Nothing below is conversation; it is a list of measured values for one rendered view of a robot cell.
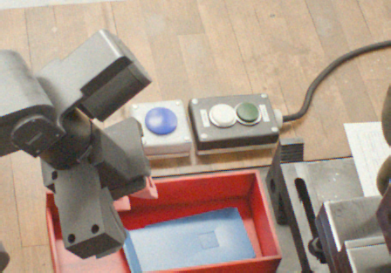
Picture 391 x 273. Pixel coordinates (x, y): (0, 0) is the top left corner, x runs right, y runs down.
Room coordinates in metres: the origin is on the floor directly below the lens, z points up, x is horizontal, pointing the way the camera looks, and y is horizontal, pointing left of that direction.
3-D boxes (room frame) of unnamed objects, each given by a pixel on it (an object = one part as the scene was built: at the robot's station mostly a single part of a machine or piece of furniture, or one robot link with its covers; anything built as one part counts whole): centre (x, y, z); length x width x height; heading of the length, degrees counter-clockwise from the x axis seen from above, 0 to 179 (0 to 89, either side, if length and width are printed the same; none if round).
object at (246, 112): (0.73, -0.10, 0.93); 0.03 x 0.03 x 0.02
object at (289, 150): (0.63, -0.16, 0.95); 0.06 x 0.03 x 0.09; 19
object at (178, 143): (0.70, 0.00, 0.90); 0.07 x 0.07 x 0.06; 19
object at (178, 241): (0.54, -0.05, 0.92); 0.15 x 0.07 x 0.03; 116
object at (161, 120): (0.70, 0.00, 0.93); 0.04 x 0.04 x 0.02
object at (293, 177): (0.57, -0.18, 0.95); 0.15 x 0.03 x 0.10; 19
